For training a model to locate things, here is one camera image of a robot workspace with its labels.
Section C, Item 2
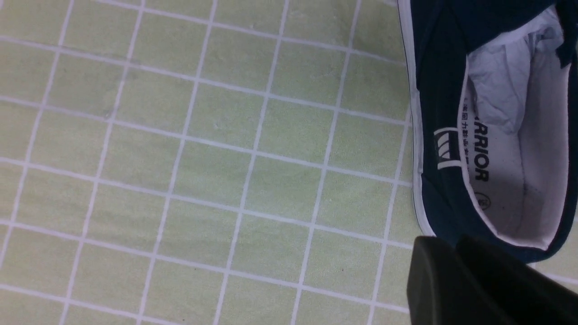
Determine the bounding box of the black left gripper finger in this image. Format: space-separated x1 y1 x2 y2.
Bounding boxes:
406 236 578 325

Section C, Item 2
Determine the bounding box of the green checkered floor cloth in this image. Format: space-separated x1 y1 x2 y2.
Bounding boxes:
0 0 578 325

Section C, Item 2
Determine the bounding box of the navy slip-on shoe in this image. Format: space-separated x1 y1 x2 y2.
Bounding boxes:
398 0 577 263

